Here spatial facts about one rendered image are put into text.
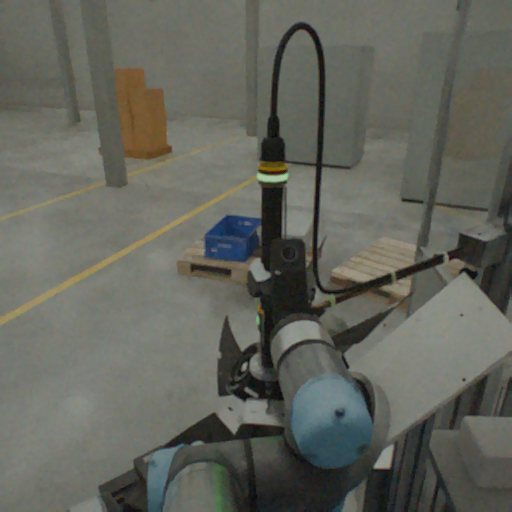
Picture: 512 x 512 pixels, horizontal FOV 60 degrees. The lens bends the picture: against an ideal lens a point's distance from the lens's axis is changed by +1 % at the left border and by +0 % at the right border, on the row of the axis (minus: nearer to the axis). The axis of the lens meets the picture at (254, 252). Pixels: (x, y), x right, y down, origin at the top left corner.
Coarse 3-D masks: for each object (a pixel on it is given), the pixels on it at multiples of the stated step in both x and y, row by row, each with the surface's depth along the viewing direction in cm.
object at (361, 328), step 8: (408, 296) 77; (384, 312) 69; (368, 320) 70; (376, 320) 67; (352, 328) 71; (360, 328) 68; (368, 328) 65; (336, 336) 74; (344, 336) 69; (352, 336) 66; (360, 336) 64; (336, 344) 67; (344, 344) 65
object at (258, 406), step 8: (248, 400) 84; (256, 400) 85; (264, 400) 85; (272, 400) 85; (248, 408) 83; (256, 408) 83; (264, 408) 83; (272, 408) 83; (280, 408) 84; (248, 416) 81; (256, 416) 82; (264, 416) 82; (272, 416) 82; (280, 416) 82; (272, 424) 80; (280, 424) 81
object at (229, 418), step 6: (228, 402) 93; (234, 402) 93; (240, 402) 93; (222, 408) 94; (234, 408) 93; (240, 408) 92; (222, 414) 93; (228, 414) 93; (234, 414) 92; (240, 414) 92; (222, 420) 93; (228, 420) 93; (234, 420) 92; (228, 426) 92; (234, 426) 92; (234, 432) 91
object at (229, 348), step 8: (224, 320) 123; (224, 328) 121; (224, 336) 119; (232, 336) 111; (224, 344) 118; (232, 344) 110; (224, 352) 117; (232, 352) 110; (240, 352) 104; (224, 360) 117; (232, 360) 110; (224, 368) 117; (224, 376) 118; (224, 384) 118; (224, 392) 118
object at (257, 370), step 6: (258, 354) 80; (252, 360) 78; (258, 360) 78; (252, 366) 77; (258, 366) 77; (252, 372) 76; (258, 372) 75; (264, 372) 75; (270, 372) 75; (258, 378) 76; (264, 378) 75; (270, 378) 75; (276, 378) 75
